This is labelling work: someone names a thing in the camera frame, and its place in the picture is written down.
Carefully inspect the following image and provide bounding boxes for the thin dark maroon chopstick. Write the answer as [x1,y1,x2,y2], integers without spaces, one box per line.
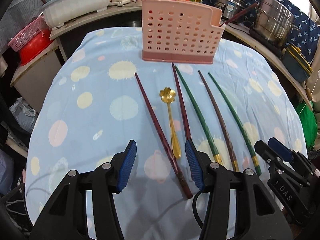
[220,2,259,27]

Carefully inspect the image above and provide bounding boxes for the green chopstick gold band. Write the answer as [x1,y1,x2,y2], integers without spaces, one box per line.
[174,65,223,165]

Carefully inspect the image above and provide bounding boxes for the brown chopstick gold band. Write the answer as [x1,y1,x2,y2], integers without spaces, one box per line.
[197,69,240,172]

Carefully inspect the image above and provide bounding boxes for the maroon chopstick grey band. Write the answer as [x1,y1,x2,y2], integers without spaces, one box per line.
[171,62,191,140]

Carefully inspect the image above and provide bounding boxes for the gold flower spoon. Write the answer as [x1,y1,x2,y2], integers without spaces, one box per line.
[159,87,182,159]

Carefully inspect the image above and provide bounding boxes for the long dark maroon chopstick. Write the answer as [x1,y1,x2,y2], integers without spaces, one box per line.
[135,73,193,199]

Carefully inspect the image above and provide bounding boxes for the blue patterned tablecloth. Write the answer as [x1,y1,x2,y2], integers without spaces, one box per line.
[25,28,307,239]

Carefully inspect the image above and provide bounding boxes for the stacked yellow green bowls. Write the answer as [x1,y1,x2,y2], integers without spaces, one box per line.
[281,43,313,83]

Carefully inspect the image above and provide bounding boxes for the black induction cooker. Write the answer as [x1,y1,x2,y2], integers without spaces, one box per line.
[249,29,283,58]

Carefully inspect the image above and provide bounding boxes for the steel steamer pot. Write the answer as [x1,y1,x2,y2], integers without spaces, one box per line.
[253,0,299,48]

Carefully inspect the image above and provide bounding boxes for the pink perforated utensil holder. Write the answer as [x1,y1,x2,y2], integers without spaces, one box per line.
[142,0,225,64]

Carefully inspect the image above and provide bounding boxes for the red plastic basin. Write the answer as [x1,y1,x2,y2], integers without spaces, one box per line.
[19,29,53,66]

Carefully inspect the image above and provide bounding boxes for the silver rice cooker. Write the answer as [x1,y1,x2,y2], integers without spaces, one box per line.
[215,0,246,20]

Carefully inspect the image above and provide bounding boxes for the pink plastic basket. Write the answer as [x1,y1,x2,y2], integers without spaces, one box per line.
[8,16,48,51]

